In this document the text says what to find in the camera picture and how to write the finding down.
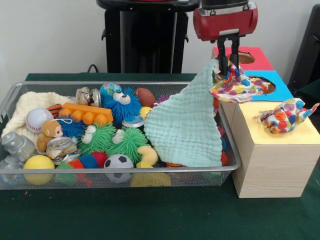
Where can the shallow silver mesh bin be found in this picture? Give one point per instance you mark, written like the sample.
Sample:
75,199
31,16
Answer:
75,175

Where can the small soccer ball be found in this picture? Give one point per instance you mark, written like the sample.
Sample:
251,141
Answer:
118,162

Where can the blue spiky toy with eyes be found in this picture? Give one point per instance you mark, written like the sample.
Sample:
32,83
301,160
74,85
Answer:
117,107

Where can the dark green tablecloth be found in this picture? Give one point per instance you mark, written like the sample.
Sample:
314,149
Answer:
150,217

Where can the wooden box with three holes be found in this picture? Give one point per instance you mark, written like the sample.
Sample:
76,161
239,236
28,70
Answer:
272,170

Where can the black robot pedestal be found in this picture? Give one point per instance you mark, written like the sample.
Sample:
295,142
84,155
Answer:
112,42

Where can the green spiky rubber ball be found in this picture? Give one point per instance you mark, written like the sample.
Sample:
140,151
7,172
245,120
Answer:
130,142

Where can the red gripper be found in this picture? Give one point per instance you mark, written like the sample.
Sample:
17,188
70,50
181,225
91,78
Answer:
225,23

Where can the yellow foam wedge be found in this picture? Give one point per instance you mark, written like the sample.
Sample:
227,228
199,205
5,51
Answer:
150,178

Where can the mint green cloth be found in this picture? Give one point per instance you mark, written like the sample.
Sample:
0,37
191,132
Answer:
187,125

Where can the green spiky toy with eyes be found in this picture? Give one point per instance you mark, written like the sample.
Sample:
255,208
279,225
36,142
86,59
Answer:
100,141

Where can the polka dot cloth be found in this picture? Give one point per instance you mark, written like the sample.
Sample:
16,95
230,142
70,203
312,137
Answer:
235,87
287,117

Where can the grey plastic robot toy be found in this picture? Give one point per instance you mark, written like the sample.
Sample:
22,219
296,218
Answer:
17,147

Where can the orange plastic building brick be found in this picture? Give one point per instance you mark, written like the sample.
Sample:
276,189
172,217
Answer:
82,108

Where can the yellow ball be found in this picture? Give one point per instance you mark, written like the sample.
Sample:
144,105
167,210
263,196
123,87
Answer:
38,162

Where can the white baseball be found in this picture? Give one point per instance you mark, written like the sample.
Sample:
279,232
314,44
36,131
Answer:
37,120

